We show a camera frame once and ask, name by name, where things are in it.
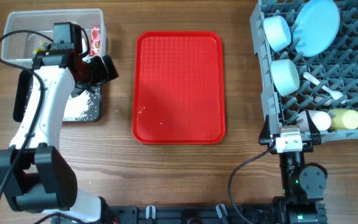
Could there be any white plastic fork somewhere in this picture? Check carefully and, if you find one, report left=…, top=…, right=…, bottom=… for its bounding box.
left=313, top=96, right=358, bottom=106

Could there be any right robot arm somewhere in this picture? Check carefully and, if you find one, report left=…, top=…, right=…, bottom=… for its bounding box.
left=257, top=112, right=328, bottom=224

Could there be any grey dishwasher rack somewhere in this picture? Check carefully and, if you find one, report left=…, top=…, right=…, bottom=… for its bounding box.
left=250, top=1, right=358, bottom=142

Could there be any light blue small bowl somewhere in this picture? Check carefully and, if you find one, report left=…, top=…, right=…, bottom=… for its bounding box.
left=263, top=16, right=291, bottom=52

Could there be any black plastic tray bin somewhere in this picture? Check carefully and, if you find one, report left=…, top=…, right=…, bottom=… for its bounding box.
left=12, top=67, right=103, bottom=123

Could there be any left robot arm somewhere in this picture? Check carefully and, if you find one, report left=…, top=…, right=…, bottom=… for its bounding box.
left=0, top=22, right=119, bottom=223

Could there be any red clear plastic wrapper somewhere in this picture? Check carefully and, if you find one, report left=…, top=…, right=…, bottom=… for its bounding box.
left=89, top=26, right=101, bottom=57

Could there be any yellow candy wrapper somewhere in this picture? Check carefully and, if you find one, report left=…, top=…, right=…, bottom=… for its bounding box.
left=32, top=41, right=49, bottom=57

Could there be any left black cable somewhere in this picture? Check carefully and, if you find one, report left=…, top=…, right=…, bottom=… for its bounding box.
left=0, top=29, right=55, bottom=224

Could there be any right black cable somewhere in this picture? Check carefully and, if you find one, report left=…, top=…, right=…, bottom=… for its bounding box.
left=227, top=144, right=278, bottom=224

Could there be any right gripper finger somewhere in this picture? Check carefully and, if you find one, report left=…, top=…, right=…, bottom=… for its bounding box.
left=306, top=111, right=321, bottom=145
left=259, top=114, right=271, bottom=144

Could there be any red serving tray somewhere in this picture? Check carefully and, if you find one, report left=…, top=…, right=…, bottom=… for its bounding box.
left=132, top=31, right=226, bottom=144

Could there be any white plastic spoon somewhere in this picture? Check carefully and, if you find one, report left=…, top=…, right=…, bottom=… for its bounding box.
left=303, top=72, right=344, bottom=100

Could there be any white rice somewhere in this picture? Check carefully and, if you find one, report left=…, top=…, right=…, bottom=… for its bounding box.
left=63, top=87, right=101, bottom=122

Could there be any pale pink plastic cup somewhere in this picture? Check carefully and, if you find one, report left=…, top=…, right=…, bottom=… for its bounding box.
left=296, top=110, right=331, bottom=133

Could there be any black cable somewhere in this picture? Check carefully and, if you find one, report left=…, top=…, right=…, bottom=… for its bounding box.
left=0, top=29, right=55, bottom=224
left=227, top=144, right=278, bottom=224

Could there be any mint green bowl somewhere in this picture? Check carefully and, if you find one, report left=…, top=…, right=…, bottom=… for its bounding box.
left=270, top=59, right=300, bottom=96

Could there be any light blue plate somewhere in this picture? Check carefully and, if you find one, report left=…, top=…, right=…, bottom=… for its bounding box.
left=293, top=0, right=341, bottom=57

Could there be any clear plastic waste bin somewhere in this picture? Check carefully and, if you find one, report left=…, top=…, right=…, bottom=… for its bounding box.
left=1, top=9, right=107, bottom=68

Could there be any yellow plastic cup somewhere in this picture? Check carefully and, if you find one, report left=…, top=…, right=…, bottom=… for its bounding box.
left=328, top=109, right=358, bottom=131

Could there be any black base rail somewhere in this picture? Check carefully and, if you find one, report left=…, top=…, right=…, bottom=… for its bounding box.
left=110, top=203, right=328, bottom=224

